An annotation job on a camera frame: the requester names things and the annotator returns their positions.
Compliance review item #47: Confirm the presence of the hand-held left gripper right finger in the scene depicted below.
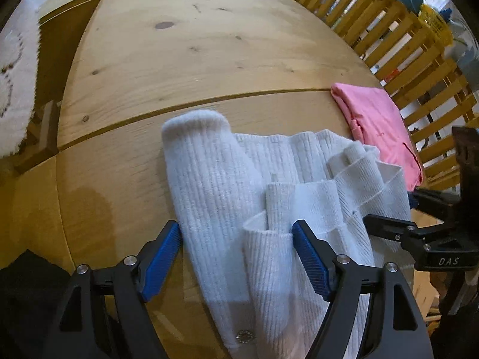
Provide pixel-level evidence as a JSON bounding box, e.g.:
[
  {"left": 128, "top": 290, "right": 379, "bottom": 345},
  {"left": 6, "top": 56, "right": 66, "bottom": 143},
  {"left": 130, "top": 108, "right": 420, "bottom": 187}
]
[{"left": 292, "top": 219, "right": 429, "bottom": 359}]

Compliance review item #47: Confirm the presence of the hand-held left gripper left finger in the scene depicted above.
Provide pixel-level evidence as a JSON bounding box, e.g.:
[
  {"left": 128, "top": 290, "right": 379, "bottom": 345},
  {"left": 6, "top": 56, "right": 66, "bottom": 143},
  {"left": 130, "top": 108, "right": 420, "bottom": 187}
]
[{"left": 42, "top": 220, "right": 183, "bottom": 359}]

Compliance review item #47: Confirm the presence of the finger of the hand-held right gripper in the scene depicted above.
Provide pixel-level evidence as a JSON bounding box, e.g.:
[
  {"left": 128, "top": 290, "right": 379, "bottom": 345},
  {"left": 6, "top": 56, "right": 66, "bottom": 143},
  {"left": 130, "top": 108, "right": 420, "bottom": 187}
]
[
  {"left": 408, "top": 187, "right": 463, "bottom": 210},
  {"left": 363, "top": 213, "right": 431, "bottom": 257}
]

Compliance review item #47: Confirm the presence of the cream ribbed sweater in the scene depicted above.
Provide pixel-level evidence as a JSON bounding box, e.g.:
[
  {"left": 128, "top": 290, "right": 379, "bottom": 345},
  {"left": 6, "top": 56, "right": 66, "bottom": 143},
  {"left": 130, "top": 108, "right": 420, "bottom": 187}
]
[{"left": 162, "top": 110, "right": 412, "bottom": 359}]

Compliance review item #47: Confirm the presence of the pink folded shirt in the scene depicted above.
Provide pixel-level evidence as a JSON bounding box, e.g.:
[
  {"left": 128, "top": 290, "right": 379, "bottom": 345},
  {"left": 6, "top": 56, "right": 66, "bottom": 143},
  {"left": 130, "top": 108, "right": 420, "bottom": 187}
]
[{"left": 331, "top": 82, "right": 425, "bottom": 191}]

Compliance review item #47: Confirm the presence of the black garment with yellow print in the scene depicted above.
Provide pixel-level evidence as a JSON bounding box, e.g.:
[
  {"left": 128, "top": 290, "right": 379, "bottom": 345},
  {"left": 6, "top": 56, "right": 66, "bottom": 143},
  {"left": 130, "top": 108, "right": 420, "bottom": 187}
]
[{"left": 0, "top": 250, "right": 75, "bottom": 359}]

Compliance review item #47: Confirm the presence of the wooden slatted railing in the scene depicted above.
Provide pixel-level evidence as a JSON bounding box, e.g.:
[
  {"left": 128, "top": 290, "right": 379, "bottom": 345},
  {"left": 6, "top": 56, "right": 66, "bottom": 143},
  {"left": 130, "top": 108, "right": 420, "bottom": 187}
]
[{"left": 254, "top": 0, "right": 479, "bottom": 191}]

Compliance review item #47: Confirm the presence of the yellow plastic basket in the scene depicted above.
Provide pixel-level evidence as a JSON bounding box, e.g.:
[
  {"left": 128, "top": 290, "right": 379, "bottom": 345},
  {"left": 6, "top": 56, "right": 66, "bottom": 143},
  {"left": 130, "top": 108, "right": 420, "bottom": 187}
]
[{"left": 418, "top": 4, "right": 455, "bottom": 47}]

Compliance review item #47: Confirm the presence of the white lace tablecloth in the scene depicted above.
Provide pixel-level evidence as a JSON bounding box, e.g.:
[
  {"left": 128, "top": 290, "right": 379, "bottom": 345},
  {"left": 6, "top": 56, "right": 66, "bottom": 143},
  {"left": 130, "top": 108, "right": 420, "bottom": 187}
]
[{"left": 0, "top": 0, "right": 42, "bottom": 158}]

